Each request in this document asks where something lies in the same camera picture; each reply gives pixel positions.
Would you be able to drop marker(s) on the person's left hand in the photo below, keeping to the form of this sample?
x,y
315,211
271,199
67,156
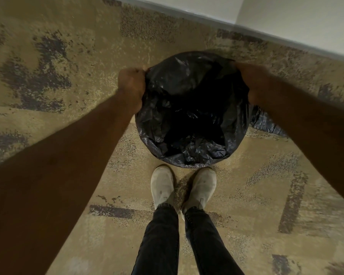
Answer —
x,y
131,83

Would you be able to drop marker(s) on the person's right hand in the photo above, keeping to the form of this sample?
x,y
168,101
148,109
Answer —
x,y
252,80

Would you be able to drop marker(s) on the person's right fingers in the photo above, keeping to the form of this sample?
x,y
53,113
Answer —
x,y
240,67

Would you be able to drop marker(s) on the person's left fingers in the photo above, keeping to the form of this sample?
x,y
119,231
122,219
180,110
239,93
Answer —
x,y
142,72

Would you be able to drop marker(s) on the black plastic trash bag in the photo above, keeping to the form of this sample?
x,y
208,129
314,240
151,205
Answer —
x,y
193,111

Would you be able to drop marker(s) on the person's left forearm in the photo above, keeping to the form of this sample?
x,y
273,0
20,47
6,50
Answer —
x,y
54,180

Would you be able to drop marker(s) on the person's right forearm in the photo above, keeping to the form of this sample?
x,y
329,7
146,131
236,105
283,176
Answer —
x,y
306,125

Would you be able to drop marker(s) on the white left shoe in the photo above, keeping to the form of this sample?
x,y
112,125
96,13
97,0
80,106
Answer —
x,y
162,187

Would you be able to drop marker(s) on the white shoe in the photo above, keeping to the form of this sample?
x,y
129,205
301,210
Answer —
x,y
162,187
199,191

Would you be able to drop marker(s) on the white right shoe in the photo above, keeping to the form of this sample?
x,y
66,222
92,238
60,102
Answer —
x,y
199,191

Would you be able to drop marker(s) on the dark jeans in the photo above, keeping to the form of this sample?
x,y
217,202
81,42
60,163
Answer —
x,y
177,243

